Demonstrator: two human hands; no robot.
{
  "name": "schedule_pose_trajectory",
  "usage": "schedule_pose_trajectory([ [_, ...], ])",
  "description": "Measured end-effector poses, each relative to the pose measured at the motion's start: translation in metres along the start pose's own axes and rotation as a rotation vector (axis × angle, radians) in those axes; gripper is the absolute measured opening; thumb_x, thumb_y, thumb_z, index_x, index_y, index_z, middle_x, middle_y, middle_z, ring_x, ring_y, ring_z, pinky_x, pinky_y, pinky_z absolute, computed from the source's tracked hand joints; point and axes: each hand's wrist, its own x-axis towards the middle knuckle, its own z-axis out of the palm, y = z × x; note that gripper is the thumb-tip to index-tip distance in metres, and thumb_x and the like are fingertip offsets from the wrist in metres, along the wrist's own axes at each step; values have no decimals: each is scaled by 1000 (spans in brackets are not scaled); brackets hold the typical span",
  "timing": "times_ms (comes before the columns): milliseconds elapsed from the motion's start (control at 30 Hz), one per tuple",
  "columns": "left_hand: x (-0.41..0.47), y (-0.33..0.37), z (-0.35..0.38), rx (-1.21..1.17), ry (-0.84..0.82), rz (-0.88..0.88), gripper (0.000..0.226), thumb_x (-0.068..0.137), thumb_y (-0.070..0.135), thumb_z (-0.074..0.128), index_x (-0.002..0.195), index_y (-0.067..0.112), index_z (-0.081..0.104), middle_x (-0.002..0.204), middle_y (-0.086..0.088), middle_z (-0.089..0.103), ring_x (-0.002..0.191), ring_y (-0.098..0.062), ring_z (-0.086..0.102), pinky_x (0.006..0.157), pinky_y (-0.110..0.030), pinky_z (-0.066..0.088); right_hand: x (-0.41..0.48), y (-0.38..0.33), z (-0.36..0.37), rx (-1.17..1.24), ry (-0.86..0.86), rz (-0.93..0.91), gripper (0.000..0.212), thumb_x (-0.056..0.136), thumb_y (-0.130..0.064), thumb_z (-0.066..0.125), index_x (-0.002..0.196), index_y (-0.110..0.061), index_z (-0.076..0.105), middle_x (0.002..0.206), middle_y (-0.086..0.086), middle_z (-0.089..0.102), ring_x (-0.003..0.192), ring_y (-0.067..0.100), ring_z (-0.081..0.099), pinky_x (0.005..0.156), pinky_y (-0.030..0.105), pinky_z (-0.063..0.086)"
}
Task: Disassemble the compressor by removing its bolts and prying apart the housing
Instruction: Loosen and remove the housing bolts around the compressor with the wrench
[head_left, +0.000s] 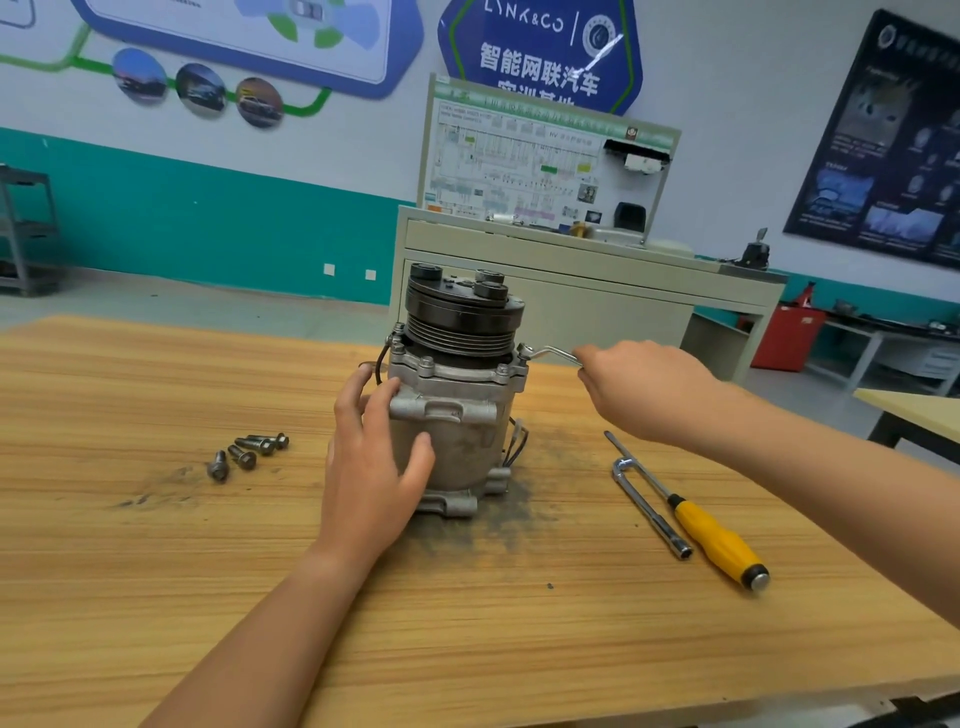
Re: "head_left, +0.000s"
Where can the person's left hand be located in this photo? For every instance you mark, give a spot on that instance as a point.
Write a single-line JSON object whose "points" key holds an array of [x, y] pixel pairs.
{"points": [[368, 488]]}

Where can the person's right hand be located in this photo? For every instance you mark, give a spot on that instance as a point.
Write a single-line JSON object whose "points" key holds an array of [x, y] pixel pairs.
{"points": [[645, 387]]}

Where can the silver combination wrench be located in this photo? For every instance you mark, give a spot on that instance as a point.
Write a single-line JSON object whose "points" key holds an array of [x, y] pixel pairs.
{"points": [[552, 353]]}

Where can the removed bolt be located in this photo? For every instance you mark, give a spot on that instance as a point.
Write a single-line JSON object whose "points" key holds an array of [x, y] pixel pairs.
{"points": [[257, 444], [242, 456], [218, 467], [276, 440]]}

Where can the grey metal compressor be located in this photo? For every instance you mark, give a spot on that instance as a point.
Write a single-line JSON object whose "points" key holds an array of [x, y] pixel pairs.
{"points": [[458, 398]]}

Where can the person's left forearm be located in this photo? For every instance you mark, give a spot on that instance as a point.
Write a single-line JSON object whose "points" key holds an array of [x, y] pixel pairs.
{"points": [[248, 653]]}

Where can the person's right forearm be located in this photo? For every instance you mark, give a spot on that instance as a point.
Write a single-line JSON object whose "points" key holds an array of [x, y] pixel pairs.
{"points": [[840, 480]]}

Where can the beige workbench cabinet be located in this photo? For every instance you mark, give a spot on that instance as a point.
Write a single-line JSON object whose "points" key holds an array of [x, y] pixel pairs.
{"points": [[585, 285]]}

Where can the silver L-shaped socket wrench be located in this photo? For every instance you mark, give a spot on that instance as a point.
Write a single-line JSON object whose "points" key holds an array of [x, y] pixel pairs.
{"points": [[650, 507]]}

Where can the red cabinet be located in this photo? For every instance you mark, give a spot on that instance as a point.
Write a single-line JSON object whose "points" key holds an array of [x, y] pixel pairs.
{"points": [[788, 338]]}

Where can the small black device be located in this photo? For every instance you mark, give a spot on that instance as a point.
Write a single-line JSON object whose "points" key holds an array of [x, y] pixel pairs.
{"points": [[755, 255]]}

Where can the white wiring display board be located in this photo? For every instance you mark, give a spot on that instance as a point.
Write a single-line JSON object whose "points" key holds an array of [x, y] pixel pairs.
{"points": [[503, 158]]}

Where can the wooden side table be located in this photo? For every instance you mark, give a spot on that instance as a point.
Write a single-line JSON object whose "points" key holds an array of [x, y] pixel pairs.
{"points": [[915, 413]]}

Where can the grey metal shelf cart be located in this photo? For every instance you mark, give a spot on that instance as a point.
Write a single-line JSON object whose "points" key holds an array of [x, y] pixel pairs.
{"points": [[27, 233]]}

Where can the blue rounded infographic panel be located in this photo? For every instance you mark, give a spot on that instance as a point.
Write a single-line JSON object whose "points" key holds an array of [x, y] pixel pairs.
{"points": [[210, 30]]}

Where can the dark wall poster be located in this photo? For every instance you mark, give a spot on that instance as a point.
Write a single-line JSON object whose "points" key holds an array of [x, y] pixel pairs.
{"points": [[885, 143]]}

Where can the blue hexagon wall sign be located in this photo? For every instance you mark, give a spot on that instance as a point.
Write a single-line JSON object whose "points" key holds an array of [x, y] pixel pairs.
{"points": [[540, 45]]}

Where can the round photo wall decal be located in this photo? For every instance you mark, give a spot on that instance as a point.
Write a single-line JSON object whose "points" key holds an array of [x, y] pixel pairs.
{"points": [[140, 75], [258, 101], [200, 89]]}

